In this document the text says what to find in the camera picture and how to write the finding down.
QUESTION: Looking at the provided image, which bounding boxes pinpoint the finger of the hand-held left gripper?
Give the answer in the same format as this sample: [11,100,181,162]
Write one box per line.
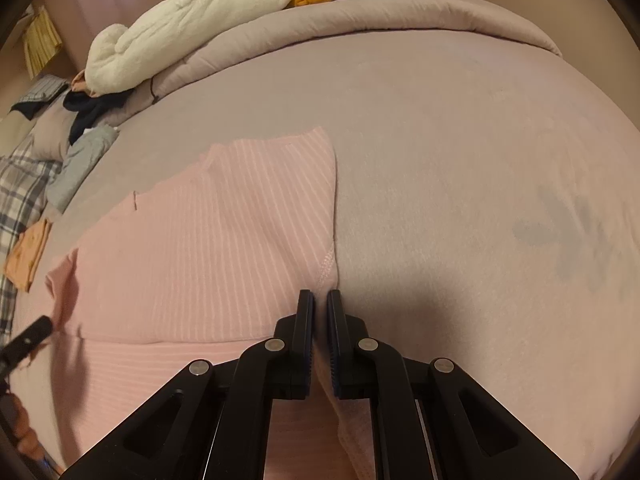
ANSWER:
[0,315,54,376]

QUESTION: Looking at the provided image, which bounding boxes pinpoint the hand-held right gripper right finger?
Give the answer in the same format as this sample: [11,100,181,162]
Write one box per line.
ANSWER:
[326,289,582,480]

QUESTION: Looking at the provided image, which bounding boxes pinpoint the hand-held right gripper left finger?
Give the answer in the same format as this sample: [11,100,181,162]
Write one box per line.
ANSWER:
[60,289,316,480]

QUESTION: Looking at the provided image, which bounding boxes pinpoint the pink striped garment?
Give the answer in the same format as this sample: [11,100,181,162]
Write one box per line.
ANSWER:
[10,126,376,480]

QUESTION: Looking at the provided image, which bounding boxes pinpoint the person's left hand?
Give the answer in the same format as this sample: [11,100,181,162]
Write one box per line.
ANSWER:
[12,394,48,463]

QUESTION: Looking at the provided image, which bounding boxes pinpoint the orange folded garment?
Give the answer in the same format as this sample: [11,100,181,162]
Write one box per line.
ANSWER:
[4,219,53,292]

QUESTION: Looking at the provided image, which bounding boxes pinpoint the plaid blue grey shirt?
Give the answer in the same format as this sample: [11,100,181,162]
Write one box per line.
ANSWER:
[0,135,63,333]

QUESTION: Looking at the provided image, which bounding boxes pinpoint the grey folded garment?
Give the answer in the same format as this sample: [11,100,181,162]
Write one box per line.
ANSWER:
[46,125,121,213]

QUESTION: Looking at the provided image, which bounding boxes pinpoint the grey pillow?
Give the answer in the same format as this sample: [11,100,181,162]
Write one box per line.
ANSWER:
[27,102,83,162]

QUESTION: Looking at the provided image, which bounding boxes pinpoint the pink bed sheet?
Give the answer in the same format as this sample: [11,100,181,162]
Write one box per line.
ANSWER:
[10,30,640,480]

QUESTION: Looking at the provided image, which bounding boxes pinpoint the dark navy garment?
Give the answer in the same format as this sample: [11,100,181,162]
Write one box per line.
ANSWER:
[62,87,136,145]

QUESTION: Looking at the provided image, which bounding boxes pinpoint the striped folded cloth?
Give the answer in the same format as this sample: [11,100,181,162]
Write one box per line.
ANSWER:
[11,76,70,121]

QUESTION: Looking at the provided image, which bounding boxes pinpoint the peach cloth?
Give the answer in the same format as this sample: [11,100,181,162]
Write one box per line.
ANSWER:
[71,70,103,97]

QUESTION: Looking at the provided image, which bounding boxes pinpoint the yellow cloth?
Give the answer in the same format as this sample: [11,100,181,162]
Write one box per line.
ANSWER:
[24,5,64,80]

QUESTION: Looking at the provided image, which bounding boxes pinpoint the mauve duvet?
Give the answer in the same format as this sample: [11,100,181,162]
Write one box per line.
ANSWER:
[102,0,563,128]

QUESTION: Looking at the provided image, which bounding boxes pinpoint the white plush blanket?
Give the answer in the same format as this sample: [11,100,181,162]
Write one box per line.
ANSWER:
[85,0,297,96]

